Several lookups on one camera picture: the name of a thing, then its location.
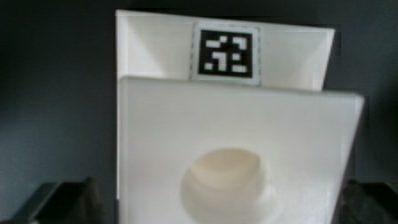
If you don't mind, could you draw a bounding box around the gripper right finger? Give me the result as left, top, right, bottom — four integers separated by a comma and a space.
344, 181, 398, 224

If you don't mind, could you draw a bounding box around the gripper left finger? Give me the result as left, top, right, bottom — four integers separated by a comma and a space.
11, 178, 104, 224

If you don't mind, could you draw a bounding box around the white lamp base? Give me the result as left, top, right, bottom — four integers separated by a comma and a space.
116, 10, 365, 224

